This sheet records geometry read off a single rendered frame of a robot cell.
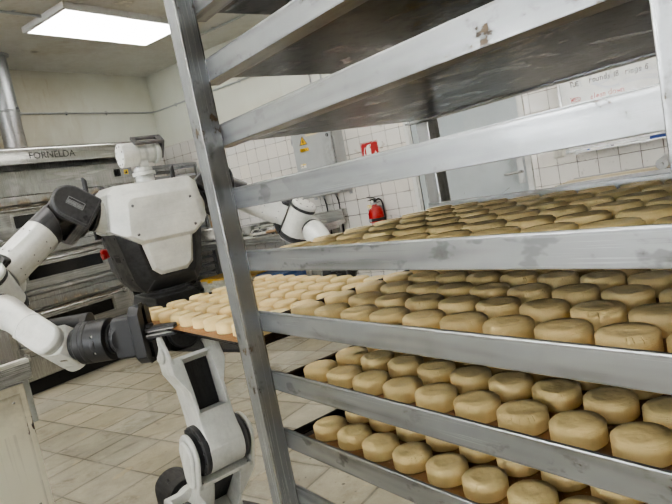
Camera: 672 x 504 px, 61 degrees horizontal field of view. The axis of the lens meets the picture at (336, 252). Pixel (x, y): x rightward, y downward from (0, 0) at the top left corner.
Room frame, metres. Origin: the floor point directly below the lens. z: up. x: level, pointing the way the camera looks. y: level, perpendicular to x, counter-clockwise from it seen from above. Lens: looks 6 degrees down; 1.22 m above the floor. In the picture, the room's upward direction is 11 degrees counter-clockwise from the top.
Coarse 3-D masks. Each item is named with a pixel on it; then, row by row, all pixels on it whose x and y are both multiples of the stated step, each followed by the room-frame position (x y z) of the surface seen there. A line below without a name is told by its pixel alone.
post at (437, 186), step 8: (432, 120) 1.08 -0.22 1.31; (416, 128) 1.10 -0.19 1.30; (424, 128) 1.08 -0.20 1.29; (432, 128) 1.08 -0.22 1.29; (424, 136) 1.08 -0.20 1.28; (432, 136) 1.08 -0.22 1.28; (432, 176) 1.08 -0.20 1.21; (440, 176) 1.08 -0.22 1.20; (432, 184) 1.08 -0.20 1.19; (440, 184) 1.08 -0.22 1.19; (432, 192) 1.09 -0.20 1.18; (440, 192) 1.08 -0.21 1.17; (448, 192) 1.09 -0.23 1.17; (432, 200) 1.09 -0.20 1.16; (440, 200) 1.08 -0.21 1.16; (448, 200) 1.09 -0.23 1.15
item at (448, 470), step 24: (336, 432) 0.80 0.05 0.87; (360, 432) 0.77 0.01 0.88; (384, 432) 0.75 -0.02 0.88; (408, 432) 0.75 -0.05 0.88; (360, 456) 0.74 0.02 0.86; (384, 456) 0.71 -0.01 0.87; (408, 456) 0.67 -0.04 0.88; (432, 456) 0.68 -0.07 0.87; (456, 456) 0.65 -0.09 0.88; (480, 456) 0.66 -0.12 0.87; (432, 480) 0.63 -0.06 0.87; (456, 480) 0.62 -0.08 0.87; (480, 480) 0.59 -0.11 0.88; (504, 480) 0.58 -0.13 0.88; (528, 480) 0.57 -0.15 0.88; (552, 480) 0.57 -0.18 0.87
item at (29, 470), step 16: (16, 384) 1.62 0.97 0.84; (0, 400) 1.59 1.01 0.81; (16, 400) 1.61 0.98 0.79; (0, 416) 1.58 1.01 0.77; (16, 416) 1.61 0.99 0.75; (0, 432) 1.57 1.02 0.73; (16, 432) 1.60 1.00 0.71; (32, 432) 1.63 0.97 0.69; (0, 448) 1.56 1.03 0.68; (16, 448) 1.59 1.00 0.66; (32, 448) 1.62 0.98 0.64; (0, 464) 1.56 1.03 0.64; (16, 464) 1.58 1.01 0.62; (32, 464) 1.61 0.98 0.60; (0, 480) 1.55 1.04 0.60; (16, 480) 1.58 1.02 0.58; (32, 480) 1.60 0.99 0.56; (48, 480) 1.64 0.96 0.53; (0, 496) 1.54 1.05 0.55; (16, 496) 1.57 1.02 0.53; (32, 496) 1.60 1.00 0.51; (48, 496) 1.63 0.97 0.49
